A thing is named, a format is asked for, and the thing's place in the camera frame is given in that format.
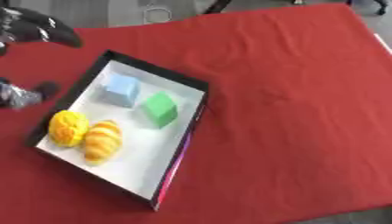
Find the yellow toy fruit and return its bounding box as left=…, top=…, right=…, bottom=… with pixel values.
left=47, top=109, right=92, bottom=148

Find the black box with white inside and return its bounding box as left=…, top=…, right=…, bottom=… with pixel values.
left=24, top=49, right=212, bottom=212

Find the green cube block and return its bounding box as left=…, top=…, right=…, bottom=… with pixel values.
left=136, top=90, right=181, bottom=130

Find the black chair leg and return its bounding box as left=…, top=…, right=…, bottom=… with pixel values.
left=202, top=0, right=233, bottom=15

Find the light blue cube block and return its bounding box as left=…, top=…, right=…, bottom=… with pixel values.
left=93, top=72, right=143, bottom=109

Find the toy croissant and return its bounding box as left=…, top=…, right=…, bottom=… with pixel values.
left=80, top=119, right=124, bottom=166

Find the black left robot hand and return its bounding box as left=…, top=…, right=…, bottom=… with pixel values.
left=0, top=6, right=85, bottom=110

